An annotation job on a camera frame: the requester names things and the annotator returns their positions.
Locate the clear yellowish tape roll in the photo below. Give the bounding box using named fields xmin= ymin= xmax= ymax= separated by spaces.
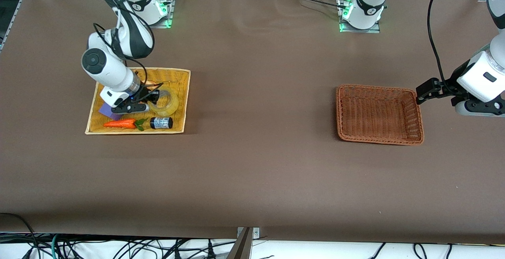
xmin=147 ymin=87 xmax=179 ymax=116

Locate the yellow wicker basket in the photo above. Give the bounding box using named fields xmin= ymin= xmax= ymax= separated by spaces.
xmin=85 ymin=68 xmax=191 ymax=135

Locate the orange toy carrot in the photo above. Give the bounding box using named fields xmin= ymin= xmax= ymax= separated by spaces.
xmin=103 ymin=118 xmax=150 ymax=132

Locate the purple foam block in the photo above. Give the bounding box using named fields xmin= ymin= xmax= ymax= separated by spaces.
xmin=98 ymin=101 xmax=122 ymax=120

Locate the brown wicker basket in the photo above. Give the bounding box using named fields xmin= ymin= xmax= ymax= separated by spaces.
xmin=336 ymin=84 xmax=425 ymax=146

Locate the dark grey support strut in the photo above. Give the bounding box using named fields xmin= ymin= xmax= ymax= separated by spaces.
xmin=226 ymin=227 xmax=254 ymax=259

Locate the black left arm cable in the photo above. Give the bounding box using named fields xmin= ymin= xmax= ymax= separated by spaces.
xmin=427 ymin=0 xmax=456 ymax=94

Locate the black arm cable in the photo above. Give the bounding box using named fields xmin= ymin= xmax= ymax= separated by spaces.
xmin=427 ymin=0 xmax=456 ymax=94
xmin=43 ymin=0 xmax=164 ymax=107

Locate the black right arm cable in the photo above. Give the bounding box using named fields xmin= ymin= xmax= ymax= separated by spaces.
xmin=43 ymin=0 xmax=164 ymax=107

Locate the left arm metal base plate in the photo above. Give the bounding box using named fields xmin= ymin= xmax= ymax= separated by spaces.
xmin=339 ymin=0 xmax=381 ymax=34

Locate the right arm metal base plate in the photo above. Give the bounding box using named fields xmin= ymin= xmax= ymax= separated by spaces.
xmin=148 ymin=0 xmax=174 ymax=29

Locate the metal table edge bracket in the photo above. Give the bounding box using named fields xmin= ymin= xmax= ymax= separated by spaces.
xmin=237 ymin=227 xmax=260 ymax=239

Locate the thick black floor cable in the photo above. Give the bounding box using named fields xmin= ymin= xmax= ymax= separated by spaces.
xmin=0 ymin=212 xmax=39 ymax=259

